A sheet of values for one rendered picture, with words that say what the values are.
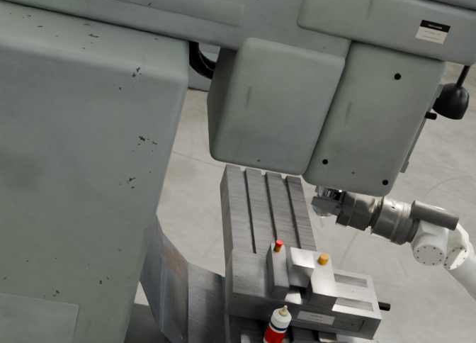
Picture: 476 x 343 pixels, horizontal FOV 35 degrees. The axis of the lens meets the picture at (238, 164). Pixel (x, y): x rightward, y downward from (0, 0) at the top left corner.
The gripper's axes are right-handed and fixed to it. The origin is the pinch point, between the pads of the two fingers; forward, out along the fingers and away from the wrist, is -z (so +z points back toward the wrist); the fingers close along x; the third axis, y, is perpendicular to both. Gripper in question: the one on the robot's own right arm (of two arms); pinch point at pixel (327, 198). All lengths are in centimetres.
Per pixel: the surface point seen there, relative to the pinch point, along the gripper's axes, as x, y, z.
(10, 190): 41, -6, -52
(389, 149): 8.3, -19.6, 7.2
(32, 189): 40, -7, -49
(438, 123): -343, 124, 70
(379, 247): -175, 124, 41
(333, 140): 11.6, -19.3, -3.3
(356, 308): 0.6, 24.8, 14.9
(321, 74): 15.6, -32.7, -9.2
